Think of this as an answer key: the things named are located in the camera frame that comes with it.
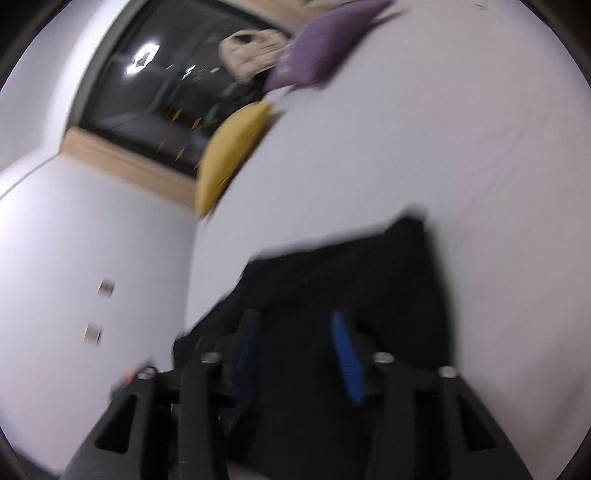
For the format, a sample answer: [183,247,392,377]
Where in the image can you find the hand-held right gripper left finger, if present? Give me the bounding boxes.
[60,308,262,480]

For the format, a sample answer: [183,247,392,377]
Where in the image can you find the dark window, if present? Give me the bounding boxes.
[78,0,298,178]

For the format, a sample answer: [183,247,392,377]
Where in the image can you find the black denim pants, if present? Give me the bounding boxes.
[171,215,455,480]

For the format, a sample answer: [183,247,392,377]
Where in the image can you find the purple pillow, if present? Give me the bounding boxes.
[263,0,395,93]

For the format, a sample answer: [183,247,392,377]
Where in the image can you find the white bed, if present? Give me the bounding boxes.
[185,0,591,480]

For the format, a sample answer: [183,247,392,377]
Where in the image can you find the yellow pillow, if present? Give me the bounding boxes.
[194,102,274,220]

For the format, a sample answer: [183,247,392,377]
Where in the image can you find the beige puffer jacket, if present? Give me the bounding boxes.
[218,28,291,85]

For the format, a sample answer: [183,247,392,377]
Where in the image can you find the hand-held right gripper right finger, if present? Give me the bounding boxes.
[331,311,536,480]

